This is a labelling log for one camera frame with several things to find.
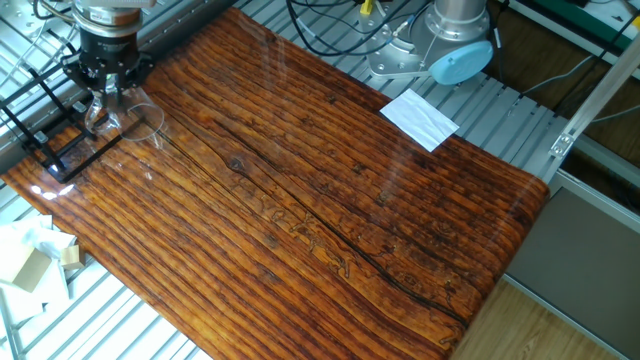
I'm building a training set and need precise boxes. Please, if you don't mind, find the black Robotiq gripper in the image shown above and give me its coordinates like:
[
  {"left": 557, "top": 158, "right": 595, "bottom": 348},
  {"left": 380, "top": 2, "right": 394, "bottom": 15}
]
[{"left": 62, "top": 27, "right": 155, "bottom": 96}]

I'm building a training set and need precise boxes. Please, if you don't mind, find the clear glass cup with handle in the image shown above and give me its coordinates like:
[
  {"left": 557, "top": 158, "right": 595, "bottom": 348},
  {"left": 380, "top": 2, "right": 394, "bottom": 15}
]
[{"left": 83, "top": 82, "right": 166, "bottom": 143}]

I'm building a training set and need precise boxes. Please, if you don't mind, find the black metal cup rack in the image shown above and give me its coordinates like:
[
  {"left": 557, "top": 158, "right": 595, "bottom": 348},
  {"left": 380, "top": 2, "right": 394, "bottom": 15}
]
[{"left": 0, "top": 41, "right": 146, "bottom": 185}]

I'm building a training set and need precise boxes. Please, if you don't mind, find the aluminium plate with holes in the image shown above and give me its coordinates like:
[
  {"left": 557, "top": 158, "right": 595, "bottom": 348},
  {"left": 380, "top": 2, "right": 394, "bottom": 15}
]
[{"left": 0, "top": 0, "right": 76, "bottom": 40}]

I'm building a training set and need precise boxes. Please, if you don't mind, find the crumpled paper and box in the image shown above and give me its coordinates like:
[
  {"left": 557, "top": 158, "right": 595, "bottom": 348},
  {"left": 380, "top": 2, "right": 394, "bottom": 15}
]
[{"left": 0, "top": 214, "right": 79, "bottom": 324}]

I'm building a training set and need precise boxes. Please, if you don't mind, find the small light wooden block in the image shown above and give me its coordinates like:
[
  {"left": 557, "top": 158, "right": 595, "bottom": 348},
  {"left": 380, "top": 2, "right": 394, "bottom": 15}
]
[{"left": 59, "top": 244, "right": 87, "bottom": 272}]

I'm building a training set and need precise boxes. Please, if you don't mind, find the glossy wood-grain table mat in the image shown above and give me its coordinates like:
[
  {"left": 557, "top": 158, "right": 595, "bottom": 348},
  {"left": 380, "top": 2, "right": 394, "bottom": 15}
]
[{"left": 0, "top": 7, "right": 551, "bottom": 360}]

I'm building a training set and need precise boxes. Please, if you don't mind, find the white paper sheet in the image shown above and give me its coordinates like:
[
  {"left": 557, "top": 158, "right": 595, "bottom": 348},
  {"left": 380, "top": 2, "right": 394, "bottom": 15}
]
[{"left": 379, "top": 87, "right": 461, "bottom": 154}]

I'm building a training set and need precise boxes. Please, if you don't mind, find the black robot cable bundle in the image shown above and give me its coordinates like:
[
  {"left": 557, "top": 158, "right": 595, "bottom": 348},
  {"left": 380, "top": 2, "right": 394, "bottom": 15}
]
[{"left": 32, "top": 0, "right": 436, "bottom": 57}]

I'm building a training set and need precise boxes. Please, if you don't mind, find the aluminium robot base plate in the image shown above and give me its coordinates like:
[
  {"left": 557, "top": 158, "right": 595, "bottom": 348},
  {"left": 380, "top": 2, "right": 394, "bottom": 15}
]
[{"left": 358, "top": 0, "right": 441, "bottom": 80}]

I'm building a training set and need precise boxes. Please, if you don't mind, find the silver cable connector plug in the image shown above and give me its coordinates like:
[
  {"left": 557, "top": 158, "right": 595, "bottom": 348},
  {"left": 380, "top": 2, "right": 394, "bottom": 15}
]
[{"left": 392, "top": 12, "right": 420, "bottom": 40}]

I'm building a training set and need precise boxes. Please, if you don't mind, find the aluminium frame post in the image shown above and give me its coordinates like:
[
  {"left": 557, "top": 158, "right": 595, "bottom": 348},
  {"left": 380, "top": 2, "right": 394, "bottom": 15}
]
[{"left": 548, "top": 29, "right": 640, "bottom": 161}]

